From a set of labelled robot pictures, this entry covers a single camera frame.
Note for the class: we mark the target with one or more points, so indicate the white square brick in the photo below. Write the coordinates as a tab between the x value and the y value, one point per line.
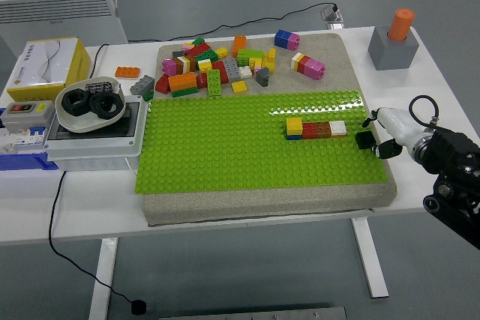
338	127

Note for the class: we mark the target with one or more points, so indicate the white panel heater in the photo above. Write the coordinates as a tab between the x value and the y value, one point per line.
56	9

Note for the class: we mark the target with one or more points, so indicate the orange cylinder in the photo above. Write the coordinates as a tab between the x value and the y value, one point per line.
400	24

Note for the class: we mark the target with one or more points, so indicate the white circuit breaker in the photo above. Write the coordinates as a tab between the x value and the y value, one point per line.
22	140

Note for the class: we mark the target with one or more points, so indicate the magenta stacked brick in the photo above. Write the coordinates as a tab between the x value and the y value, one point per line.
319	70

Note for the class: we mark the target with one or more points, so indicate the pale pink stacked brick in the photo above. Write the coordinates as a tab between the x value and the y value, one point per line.
312	67

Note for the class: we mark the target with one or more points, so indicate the grey cube holder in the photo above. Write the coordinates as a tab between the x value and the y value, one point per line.
392	54

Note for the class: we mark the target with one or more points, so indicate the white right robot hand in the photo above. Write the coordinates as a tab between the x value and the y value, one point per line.
397	125

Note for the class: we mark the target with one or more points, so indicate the small dark grey brick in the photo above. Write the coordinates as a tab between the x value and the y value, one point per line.
177	53

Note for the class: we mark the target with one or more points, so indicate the orange flat brick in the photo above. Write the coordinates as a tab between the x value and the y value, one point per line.
127	72

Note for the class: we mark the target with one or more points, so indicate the blue plastic bin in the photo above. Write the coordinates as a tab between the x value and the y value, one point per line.
22	162

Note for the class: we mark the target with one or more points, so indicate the yellow square brick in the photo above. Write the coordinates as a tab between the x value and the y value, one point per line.
294	125

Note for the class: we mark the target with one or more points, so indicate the blue square brick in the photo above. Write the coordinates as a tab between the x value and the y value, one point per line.
282	38

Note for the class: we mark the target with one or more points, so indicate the yellow and white tissue box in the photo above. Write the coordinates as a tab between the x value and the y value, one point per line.
41	63

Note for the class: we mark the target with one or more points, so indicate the long orange brick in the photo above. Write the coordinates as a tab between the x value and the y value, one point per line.
182	81

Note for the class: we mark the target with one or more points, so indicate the red slope brick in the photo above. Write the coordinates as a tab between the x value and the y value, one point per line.
162	84

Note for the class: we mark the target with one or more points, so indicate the grey push-button switch box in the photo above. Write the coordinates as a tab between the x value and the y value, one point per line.
26	112

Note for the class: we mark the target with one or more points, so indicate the thin white brick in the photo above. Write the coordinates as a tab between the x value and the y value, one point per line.
180	63

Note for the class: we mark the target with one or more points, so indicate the long red brick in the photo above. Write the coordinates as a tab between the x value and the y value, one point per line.
198	50

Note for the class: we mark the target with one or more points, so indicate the magenta square brick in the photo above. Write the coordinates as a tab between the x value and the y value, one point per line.
293	41

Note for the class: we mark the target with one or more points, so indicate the green studded baseplate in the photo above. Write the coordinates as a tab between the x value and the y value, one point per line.
225	147

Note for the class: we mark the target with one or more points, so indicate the tall orange brick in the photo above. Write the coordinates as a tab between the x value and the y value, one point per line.
239	45

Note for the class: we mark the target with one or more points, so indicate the small purple circuit board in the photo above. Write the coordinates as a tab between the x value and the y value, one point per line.
98	87

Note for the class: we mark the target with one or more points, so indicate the blue thin brick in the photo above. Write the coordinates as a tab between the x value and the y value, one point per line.
294	137

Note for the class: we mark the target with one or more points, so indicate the white junction box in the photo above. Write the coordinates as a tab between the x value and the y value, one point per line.
93	145

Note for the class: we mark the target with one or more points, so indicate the grey metal plate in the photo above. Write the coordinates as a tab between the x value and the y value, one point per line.
251	313

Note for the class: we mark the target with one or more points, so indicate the green eight-stud plate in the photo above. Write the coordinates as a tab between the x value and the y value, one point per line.
213	82

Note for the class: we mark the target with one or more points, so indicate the white table leg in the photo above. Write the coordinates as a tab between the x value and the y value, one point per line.
369	256
103	279

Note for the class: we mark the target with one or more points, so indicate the red square brick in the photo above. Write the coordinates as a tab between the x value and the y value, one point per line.
309	129

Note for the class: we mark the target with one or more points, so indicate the brown square brick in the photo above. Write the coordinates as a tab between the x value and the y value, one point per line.
323	129

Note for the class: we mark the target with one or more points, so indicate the lime green brick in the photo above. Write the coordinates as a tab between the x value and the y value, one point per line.
249	57

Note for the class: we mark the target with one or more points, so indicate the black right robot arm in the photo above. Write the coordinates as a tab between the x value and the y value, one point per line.
453	147

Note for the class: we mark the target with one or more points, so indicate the small pink brick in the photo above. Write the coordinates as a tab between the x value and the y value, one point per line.
258	70

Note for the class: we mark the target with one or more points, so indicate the dark green brick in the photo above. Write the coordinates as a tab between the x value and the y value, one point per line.
207	56
149	96

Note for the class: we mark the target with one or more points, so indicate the small yellow brick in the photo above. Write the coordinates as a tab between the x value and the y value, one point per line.
256	62
205	66
221	52

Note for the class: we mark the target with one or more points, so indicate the yellow plate brick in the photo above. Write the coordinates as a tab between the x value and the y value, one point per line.
239	87

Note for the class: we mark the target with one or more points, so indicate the large black hex nut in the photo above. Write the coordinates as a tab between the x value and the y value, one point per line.
108	108
71	104

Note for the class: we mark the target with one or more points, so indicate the red stacked brick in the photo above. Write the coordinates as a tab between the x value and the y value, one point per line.
305	63

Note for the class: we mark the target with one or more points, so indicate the long green plate brick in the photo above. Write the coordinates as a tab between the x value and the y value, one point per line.
184	91

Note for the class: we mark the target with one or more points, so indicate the dark grey slope brick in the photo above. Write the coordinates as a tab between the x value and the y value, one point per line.
263	77

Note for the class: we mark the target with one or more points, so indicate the small green brick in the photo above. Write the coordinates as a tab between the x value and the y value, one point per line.
198	40

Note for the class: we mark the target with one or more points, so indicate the long grey brick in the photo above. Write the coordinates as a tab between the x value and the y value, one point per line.
142	85

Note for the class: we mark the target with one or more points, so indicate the grey foam mat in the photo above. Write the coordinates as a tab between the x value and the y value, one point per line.
243	205

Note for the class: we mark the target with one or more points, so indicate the pale pink plate brick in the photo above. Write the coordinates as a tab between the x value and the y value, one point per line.
187	46

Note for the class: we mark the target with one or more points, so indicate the white shallow bowl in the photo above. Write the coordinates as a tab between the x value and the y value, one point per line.
80	123

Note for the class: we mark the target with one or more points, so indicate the tall yellow brick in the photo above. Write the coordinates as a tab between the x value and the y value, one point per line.
269	59

